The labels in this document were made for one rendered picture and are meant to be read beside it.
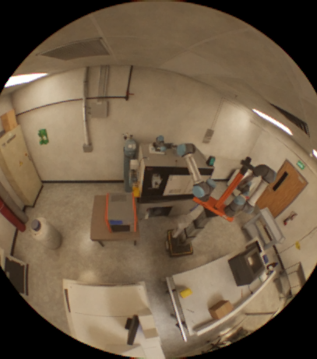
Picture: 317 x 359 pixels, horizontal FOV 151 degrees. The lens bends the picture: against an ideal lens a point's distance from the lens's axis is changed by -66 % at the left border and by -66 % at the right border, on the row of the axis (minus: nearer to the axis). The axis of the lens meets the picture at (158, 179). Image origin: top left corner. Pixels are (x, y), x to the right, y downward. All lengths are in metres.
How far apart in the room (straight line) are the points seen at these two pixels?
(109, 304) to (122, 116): 2.62
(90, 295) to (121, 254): 1.58
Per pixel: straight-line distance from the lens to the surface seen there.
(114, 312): 0.98
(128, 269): 2.38
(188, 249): 2.37
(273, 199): 4.55
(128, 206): 1.50
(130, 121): 2.49
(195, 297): 1.66
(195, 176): 1.11
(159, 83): 2.45
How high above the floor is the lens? 2.37
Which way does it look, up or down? 41 degrees down
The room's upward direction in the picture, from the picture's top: 14 degrees clockwise
